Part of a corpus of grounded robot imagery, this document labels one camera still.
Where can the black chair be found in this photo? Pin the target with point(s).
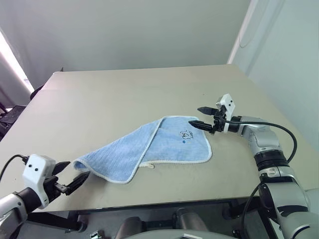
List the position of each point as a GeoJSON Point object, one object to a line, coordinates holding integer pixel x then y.
{"type": "Point", "coordinates": [37, 92]}

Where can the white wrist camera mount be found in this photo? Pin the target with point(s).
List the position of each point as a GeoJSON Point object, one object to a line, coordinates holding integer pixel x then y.
{"type": "Point", "coordinates": [37, 169]}
{"type": "Point", "coordinates": [228, 100]}

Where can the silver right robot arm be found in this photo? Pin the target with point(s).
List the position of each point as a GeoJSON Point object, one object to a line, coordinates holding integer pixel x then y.
{"type": "Point", "coordinates": [286, 194]}

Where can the light blue terry towel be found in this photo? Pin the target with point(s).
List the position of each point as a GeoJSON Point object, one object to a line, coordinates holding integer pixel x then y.
{"type": "Point", "coordinates": [164, 147]}

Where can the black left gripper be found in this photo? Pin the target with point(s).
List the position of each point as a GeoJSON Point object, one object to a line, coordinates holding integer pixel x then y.
{"type": "Point", "coordinates": [53, 188]}

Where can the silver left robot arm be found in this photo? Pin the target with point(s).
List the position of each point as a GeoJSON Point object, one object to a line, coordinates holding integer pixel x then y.
{"type": "Point", "coordinates": [12, 209]}

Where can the black equipment stack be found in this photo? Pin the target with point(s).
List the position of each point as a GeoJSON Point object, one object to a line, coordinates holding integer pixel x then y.
{"type": "Point", "coordinates": [11, 117]}

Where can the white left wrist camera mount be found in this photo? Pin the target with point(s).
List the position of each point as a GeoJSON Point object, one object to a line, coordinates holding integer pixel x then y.
{"type": "Point", "coordinates": [37, 169]}

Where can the black table frame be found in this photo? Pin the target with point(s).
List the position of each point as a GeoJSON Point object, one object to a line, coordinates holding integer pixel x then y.
{"type": "Point", "coordinates": [129, 211]}

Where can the dark rounded shape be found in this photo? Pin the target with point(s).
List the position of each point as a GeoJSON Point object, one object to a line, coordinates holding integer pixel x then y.
{"type": "Point", "coordinates": [190, 220]}
{"type": "Point", "coordinates": [132, 227]}

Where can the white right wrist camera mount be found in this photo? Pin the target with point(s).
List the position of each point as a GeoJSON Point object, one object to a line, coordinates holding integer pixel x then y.
{"type": "Point", "coordinates": [228, 100]}

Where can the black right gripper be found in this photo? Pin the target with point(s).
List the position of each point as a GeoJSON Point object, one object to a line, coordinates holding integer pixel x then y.
{"type": "Point", "coordinates": [218, 124]}

